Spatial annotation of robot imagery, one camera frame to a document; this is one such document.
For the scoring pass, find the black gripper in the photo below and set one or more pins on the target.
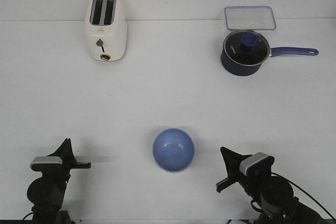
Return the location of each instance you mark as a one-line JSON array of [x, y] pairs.
[[250, 184], [61, 174]]

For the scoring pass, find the blue bowl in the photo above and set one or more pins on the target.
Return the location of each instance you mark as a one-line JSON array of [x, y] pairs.
[[173, 150]]

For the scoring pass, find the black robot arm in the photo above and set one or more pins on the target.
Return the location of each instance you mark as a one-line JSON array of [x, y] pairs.
[[47, 192], [271, 194]]

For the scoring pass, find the dark blue saucepan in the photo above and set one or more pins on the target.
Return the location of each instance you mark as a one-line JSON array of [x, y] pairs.
[[240, 70]]

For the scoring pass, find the glass pot lid blue knob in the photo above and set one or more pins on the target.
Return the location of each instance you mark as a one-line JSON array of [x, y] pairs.
[[246, 47]]

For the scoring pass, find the white two-slot toaster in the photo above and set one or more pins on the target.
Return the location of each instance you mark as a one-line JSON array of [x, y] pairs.
[[106, 29]]

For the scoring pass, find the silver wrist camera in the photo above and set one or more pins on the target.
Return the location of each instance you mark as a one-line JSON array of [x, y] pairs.
[[256, 162], [43, 162]]

